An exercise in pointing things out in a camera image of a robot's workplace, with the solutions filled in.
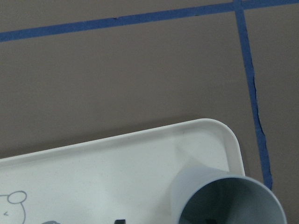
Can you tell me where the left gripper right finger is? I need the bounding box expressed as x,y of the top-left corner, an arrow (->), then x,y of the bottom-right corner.
205,219 -> 216,224

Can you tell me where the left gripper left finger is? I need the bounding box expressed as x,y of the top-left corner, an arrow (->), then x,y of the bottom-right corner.
114,219 -> 126,224

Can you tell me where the grey cup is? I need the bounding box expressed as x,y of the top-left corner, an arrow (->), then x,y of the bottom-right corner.
168,156 -> 288,224

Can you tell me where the cream plastic tray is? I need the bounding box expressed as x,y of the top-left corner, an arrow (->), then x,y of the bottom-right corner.
0,119 -> 245,224

